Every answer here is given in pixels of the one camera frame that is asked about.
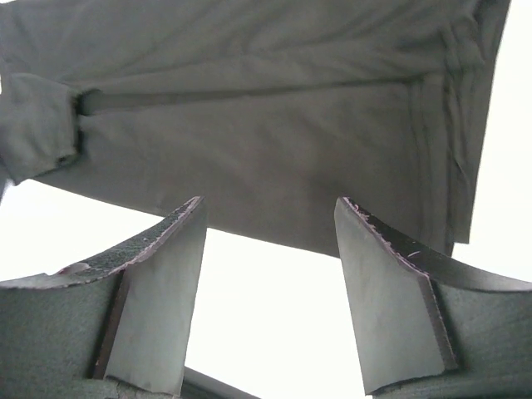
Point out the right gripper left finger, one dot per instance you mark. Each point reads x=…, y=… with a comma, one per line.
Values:
x=115, y=325

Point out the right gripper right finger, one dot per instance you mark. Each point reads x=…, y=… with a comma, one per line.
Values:
x=427, y=325

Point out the black t shirt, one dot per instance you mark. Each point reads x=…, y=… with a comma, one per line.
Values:
x=270, y=109

